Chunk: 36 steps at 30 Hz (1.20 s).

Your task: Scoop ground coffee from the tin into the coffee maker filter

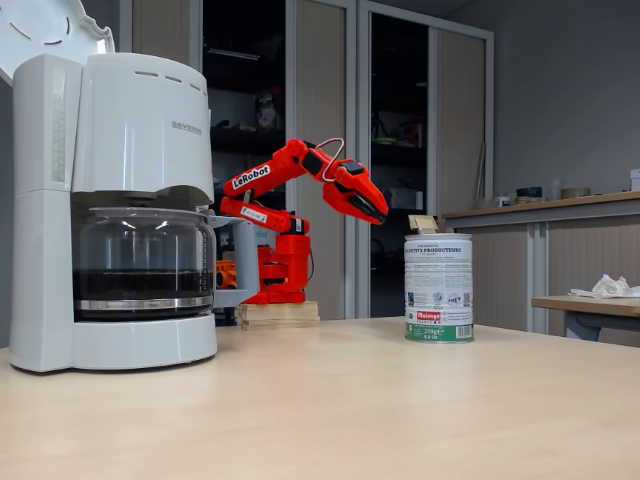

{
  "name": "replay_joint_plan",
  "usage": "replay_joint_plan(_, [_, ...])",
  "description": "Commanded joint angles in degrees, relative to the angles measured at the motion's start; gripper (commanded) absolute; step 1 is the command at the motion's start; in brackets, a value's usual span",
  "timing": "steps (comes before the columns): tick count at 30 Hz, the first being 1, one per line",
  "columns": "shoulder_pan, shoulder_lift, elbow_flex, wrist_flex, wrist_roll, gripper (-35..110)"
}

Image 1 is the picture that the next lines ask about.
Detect white green coffee tin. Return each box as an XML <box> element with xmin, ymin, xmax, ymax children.
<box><xmin>403</xmin><ymin>232</ymin><xmax>475</xmax><ymax>344</ymax></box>

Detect white drip coffee maker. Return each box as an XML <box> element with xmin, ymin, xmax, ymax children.
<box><xmin>0</xmin><ymin>0</ymin><xmax>219</xmax><ymax>374</ymax></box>

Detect colourful packaged item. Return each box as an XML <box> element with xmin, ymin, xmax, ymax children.
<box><xmin>372</xmin><ymin>112</ymin><xmax>424</xmax><ymax>149</ymax></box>

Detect grey tambour door cabinet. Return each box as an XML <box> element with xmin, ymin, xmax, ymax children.
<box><xmin>355</xmin><ymin>0</ymin><xmax>496</xmax><ymax>321</ymax></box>
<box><xmin>118</xmin><ymin>0</ymin><xmax>359</xmax><ymax>321</ymax></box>

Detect green printed box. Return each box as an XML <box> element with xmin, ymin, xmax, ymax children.
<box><xmin>254</xmin><ymin>92</ymin><xmax>282</xmax><ymax>132</ymax></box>

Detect wooden base block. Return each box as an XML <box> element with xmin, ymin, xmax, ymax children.
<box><xmin>234</xmin><ymin>299</ymin><xmax>321</xmax><ymax>331</ymax></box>

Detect low cabinet wooden top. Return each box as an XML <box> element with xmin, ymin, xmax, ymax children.
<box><xmin>442</xmin><ymin>191</ymin><xmax>640</xmax><ymax>347</ymax></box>

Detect orange printed plastic part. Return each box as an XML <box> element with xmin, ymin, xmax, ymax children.
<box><xmin>215</xmin><ymin>259</ymin><xmax>239</xmax><ymax>290</ymax></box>

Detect wooden side table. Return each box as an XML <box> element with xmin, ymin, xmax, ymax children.
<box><xmin>530</xmin><ymin>294</ymin><xmax>640</xmax><ymax>342</ymax></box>

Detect crumpled white cloth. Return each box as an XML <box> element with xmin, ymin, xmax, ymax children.
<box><xmin>568</xmin><ymin>273</ymin><xmax>640</xmax><ymax>300</ymax></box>

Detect white servo wire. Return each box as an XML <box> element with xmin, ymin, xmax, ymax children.
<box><xmin>322</xmin><ymin>138</ymin><xmax>346</xmax><ymax>181</ymax></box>

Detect glass carafe grey handle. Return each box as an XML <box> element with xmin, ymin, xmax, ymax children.
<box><xmin>72</xmin><ymin>207</ymin><xmax>261</xmax><ymax>321</ymax></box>

